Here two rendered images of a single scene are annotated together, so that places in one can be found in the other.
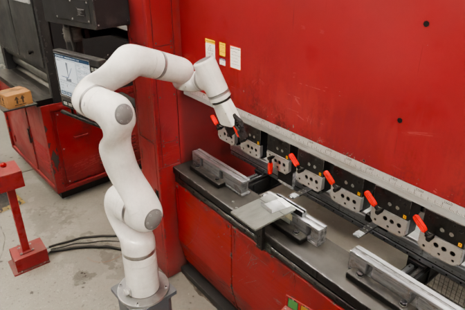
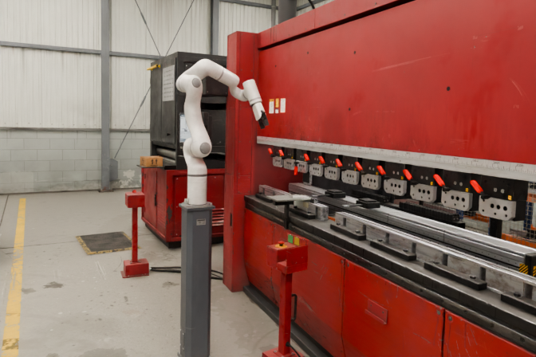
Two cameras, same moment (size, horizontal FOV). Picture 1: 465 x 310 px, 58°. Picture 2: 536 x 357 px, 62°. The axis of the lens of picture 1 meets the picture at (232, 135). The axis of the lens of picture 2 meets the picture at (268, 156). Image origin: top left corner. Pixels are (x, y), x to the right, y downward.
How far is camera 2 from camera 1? 1.70 m
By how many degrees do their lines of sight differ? 24
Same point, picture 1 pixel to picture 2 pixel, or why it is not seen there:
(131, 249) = (192, 169)
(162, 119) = (239, 157)
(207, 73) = (248, 86)
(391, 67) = (344, 80)
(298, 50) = (309, 88)
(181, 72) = (231, 78)
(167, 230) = (234, 247)
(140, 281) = (195, 191)
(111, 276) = not seen: hidden behind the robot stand
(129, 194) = (195, 131)
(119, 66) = (199, 65)
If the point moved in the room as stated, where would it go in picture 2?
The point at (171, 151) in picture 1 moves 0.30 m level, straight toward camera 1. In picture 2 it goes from (244, 182) to (239, 188)
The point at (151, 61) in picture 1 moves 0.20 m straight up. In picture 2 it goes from (215, 67) to (215, 34)
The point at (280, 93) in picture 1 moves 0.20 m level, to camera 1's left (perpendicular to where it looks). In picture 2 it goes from (302, 118) to (275, 117)
